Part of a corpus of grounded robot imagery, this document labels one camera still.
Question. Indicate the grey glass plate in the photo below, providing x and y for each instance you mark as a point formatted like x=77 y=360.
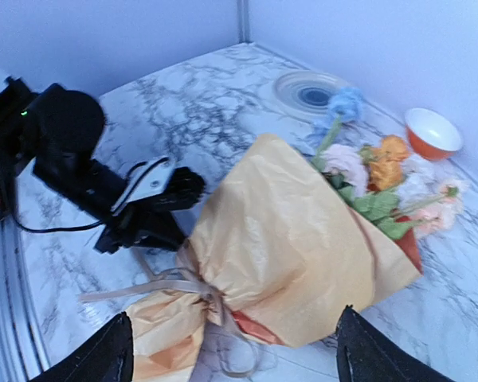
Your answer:
x=305 y=94

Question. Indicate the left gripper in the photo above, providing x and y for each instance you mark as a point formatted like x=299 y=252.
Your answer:
x=139 y=225

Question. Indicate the pink fake flower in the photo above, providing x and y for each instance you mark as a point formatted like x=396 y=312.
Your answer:
x=344 y=160
x=441 y=215

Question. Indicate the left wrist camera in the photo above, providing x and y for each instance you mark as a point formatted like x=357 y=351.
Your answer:
x=163 y=186

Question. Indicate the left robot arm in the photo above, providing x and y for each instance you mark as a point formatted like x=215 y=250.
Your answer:
x=56 y=132

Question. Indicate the blue fake flower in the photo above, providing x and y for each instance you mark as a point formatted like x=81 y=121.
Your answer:
x=346 y=106

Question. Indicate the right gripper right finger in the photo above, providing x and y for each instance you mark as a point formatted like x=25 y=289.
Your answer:
x=365 y=354

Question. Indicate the red and white bowl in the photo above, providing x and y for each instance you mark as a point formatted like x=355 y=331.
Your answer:
x=431 y=135

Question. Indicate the left aluminium frame post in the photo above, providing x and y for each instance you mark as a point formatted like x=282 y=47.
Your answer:
x=243 y=21

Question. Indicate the orange wrapping paper sheet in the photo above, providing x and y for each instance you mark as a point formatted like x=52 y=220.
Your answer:
x=275 y=257

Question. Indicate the orange fake flower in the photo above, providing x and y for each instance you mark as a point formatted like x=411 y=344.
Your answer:
x=384 y=163

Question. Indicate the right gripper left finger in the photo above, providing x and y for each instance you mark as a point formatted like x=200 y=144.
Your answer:
x=106 y=356

